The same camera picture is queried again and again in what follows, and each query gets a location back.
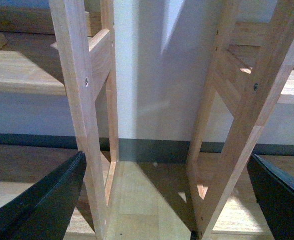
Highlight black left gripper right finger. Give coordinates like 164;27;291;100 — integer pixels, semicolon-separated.
247;154;294;240

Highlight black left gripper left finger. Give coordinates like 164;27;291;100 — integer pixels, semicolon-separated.
0;151;86;240

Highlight right wooden shelf frame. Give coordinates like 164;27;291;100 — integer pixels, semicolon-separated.
187;0;294;240

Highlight wooden shelf frame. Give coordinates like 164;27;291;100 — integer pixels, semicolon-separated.
49;0;119;240
187;0;294;240

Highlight left wooden shelf frame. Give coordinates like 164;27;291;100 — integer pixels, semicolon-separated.
49;0;119;240

